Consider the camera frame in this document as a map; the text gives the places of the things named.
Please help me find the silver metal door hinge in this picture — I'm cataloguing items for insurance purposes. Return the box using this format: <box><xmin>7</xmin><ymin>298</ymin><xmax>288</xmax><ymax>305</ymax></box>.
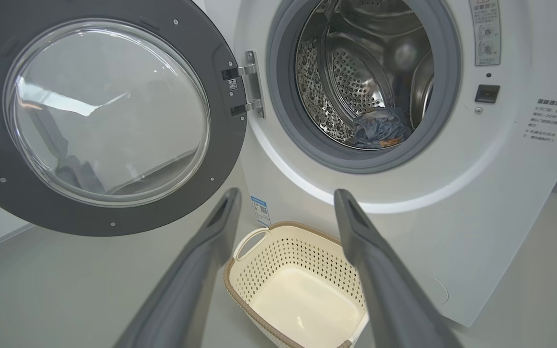
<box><xmin>221</xmin><ymin>50</ymin><xmax>265</xmax><ymax>119</ymax></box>

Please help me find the perforated stainless steel drum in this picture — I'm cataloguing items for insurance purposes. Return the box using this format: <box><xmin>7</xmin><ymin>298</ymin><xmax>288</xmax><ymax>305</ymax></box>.
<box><xmin>295</xmin><ymin>0</ymin><xmax>435</xmax><ymax>150</ymax></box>

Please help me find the grey warning label sticker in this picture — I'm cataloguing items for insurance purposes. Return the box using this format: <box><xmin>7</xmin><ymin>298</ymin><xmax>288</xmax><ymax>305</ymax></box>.
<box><xmin>469</xmin><ymin>0</ymin><xmax>501</xmax><ymax>67</ymax></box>

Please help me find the blue energy label sticker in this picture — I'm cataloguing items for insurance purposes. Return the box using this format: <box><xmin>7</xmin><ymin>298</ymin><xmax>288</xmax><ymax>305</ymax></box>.
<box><xmin>251</xmin><ymin>195</ymin><xmax>272</xmax><ymax>228</ymax></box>

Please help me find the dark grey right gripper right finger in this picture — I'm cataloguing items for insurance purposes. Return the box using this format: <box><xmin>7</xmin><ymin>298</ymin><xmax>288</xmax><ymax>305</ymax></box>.
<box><xmin>334</xmin><ymin>188</ymin><xmax>463</xmax><ymax>348</ymax></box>

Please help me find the cream perforated plastic laundry basket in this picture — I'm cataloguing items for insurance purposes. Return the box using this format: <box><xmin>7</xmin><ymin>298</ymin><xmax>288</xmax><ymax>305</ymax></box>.
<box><xmin>224</xmin><ymin>221</ymin><xmax>371</xmax><ymax>348</ymax></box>

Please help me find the grey rubber door seal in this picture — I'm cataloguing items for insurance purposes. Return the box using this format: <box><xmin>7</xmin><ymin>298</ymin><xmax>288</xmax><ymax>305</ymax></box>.
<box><xmin>265</xmin><ymin>0</ymin><xmax>463</xmax><ymax>174</ymax></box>

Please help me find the blue bear-print garment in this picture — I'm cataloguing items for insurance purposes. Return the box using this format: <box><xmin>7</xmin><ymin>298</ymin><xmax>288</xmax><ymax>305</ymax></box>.
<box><xmin>344</xmin><ymin>107</ymin><xmax>413</xmax><ymax>149</ymax></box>

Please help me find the white front-load washing machine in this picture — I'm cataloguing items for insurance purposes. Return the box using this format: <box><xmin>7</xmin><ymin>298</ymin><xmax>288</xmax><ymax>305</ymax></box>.
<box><xmin>196</xmin><ymin>0</ymin><xmax>557</xmax><ymax>328</ymax></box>

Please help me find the black door lock socket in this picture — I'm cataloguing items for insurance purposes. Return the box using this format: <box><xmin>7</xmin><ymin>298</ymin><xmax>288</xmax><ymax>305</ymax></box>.
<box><xmin>475</xmin><ymin>85</ymin><xmax>500</xmax><ymax>104</ymax></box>

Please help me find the round dark glass washer door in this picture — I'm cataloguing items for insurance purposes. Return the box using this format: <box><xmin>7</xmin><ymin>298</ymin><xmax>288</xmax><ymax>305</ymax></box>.
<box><xmin>0</xmin><ymin>0</ymin><xmax>249</xmax><ymax>237</ymax></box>

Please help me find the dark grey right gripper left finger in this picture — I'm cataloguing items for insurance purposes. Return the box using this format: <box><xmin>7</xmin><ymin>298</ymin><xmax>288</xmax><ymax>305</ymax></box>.
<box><xmin>114</xmin><ymin>188</ymin><xmax>243</xmax><ymax>348</ymax></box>

